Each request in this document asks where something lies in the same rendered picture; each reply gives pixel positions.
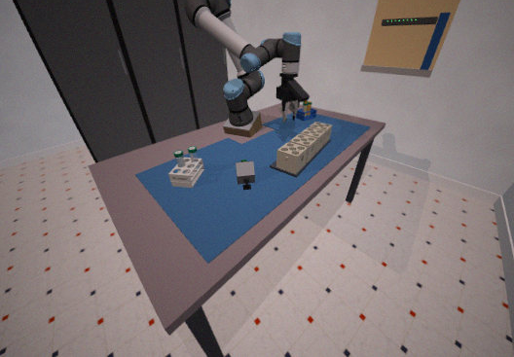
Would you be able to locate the beige bucket adapter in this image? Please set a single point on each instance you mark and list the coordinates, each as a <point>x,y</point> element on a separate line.
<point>315,133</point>
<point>306,140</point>
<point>287,161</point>
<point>325,127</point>

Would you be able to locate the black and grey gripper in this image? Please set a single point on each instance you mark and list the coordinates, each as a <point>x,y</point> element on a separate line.
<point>285,94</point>

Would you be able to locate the blue tube rack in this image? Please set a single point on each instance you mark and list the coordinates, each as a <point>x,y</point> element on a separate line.
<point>301,115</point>

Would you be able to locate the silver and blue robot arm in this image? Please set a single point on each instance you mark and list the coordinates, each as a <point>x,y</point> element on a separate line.
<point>244,56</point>

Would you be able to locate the blue bench mat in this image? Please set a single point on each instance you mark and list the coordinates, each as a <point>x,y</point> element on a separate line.
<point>217,211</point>

